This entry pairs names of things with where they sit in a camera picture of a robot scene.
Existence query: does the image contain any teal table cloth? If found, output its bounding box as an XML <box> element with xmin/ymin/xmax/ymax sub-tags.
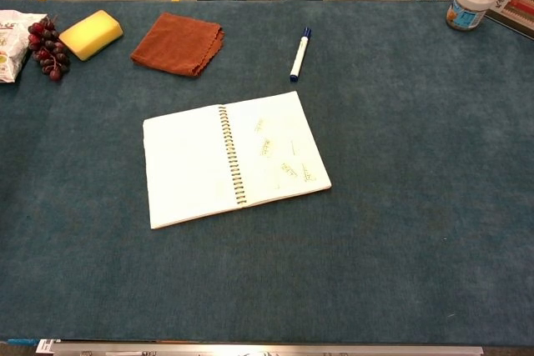
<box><xmin>0</xmin><ymin>0</ymin><xmax>534</xmax><ymax>348</ymax></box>

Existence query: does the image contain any brown folded cloth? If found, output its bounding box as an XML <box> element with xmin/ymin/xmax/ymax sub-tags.
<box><xmin>129</xmin><ymin>12</ymin><xmax>225</xmax><ymax>78</ymax></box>

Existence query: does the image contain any yellow spiral notebook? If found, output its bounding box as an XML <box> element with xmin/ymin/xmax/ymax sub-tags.
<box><xmin>142</xmin><ymin>90</ymin><xmax>333</xmax><ymax>231</ymax></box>

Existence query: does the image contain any blue white marker pen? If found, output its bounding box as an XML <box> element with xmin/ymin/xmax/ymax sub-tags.
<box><xmin>289</xmin><ymin>26</ymin><xmax>313</xmax><ymax>83</ymax></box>

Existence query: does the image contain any red grape bunch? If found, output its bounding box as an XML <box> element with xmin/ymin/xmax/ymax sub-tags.
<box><xmin>27</xmin><ymin>16</ymin><xmax>71</xmax><ymax>83</ymax></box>

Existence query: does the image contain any aluminium frame rail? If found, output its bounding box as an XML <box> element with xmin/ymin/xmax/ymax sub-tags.
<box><xmin>36</xmin><ymin>338</ymin><xmax>485</xmax><ymax>356</ymax></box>

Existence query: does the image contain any printed cardboard box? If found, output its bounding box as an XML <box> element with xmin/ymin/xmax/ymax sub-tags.
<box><xmin>483</xmin><ymin>0</ymin><xmax>534</xmax><ymax>42</ymax></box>

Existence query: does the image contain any yellow sponge block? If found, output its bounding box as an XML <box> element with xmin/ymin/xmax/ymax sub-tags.
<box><xmin>58</xmin><ymin>8</ymin><xmax>124</xmax><ymax>62</ymax></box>

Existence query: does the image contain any white lidded jar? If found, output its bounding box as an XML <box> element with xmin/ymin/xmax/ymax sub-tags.
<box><xmin>446</xmin><ymin>0</ymin><xmax>503</xmax><ymax>33</ymax></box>

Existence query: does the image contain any white snack bag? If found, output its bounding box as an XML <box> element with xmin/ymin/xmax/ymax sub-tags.
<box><xmin>0</xmin><ymin>9</ymin><xmax>48</xmax><ymax>84</ymax></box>

